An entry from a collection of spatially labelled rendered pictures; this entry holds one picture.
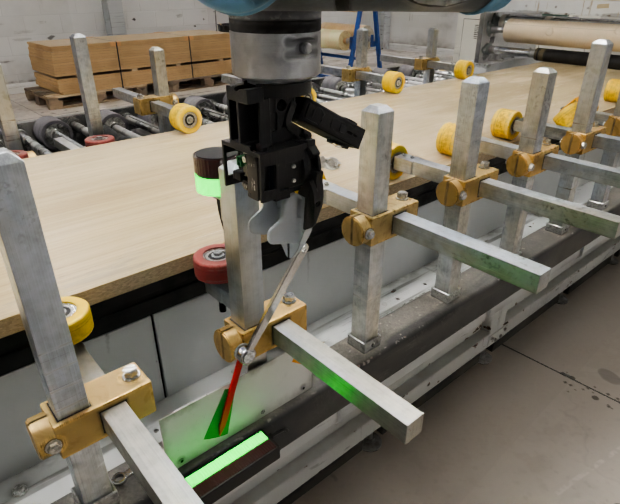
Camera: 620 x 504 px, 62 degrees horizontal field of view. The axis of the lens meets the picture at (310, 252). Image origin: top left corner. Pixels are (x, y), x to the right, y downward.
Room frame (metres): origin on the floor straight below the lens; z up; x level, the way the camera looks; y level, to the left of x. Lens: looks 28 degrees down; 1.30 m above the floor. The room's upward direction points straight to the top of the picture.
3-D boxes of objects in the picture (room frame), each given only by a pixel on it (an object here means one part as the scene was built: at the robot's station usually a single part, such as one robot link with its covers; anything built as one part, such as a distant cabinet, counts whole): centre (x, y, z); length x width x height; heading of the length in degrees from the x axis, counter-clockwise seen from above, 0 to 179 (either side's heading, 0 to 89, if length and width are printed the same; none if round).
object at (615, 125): (1.44, -0.87, 0.95); 0.13 x 0.06 x 0.05; 131
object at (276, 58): (0.55, 0.03, 1.23); 0.10 x 0.09 x 0.05; 41
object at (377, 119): (0.77, -0.10, 0.90); 0.03 x 0.03 x 0.48; 41
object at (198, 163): (0.64, 0.12, 1.09); 0.06 x 0.06 x 0.02
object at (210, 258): (0.74, 0.15, 0.85); 0.08 x 0.08 x 0.11
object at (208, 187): (0.64, 0.12, 1.07); 0.06 x 0.06 x 0.02
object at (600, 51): (1.26, -0.67, 0.94); 0.03 x 0.03 x 0.48; 41
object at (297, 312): (0.62, 0.07, 0.85); 0.13 x 0.06 x 0.05; 131
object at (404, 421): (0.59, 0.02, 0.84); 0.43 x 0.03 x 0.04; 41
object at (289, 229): (0.54, 0.03, 1.04); 0.06 x 0.03 x 0.09; 131
